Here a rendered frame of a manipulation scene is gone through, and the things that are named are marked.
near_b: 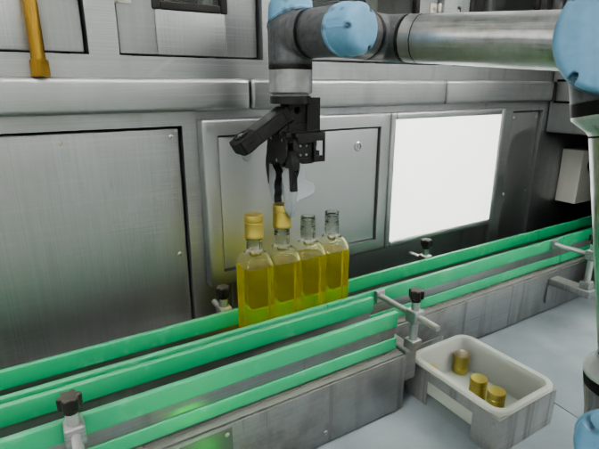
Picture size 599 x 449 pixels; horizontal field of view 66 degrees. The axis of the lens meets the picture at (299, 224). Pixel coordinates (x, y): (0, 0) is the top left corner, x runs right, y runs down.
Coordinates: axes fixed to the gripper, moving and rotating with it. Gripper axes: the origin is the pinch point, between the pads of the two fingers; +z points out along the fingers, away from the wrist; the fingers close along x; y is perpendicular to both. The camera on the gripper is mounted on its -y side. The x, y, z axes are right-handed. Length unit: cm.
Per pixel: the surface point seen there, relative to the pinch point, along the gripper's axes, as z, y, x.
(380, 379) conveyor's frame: 31.9, 12.4, -15.5
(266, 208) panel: 3.2, 3.3, 12.6
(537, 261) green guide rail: 26, 80, -4
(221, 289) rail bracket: 15.6, -10.9, 4.4
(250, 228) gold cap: 2.5, -6.9, -1.1
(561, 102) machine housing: -17, 105, 11
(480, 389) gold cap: 37, 32, -24
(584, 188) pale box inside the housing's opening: 12, 121, 8
